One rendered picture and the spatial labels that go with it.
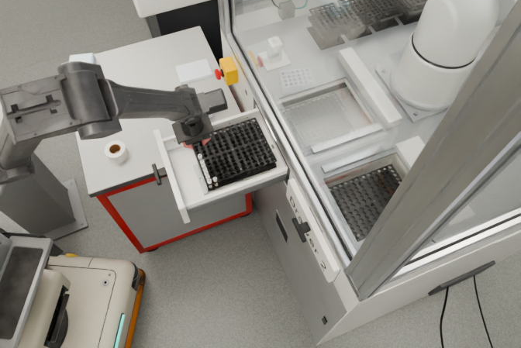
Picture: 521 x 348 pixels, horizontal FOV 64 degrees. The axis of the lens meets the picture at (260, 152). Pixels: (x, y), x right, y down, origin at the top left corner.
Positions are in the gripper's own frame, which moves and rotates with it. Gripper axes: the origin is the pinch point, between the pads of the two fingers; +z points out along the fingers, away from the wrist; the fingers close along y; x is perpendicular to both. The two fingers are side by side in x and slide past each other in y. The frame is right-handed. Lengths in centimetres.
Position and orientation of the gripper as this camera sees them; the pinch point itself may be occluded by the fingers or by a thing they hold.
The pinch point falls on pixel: (197, 144)
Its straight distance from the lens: 121.9
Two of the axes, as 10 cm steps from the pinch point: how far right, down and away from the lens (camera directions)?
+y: -9.3, 3.2, -1.7
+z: 0.1, 5.0, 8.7
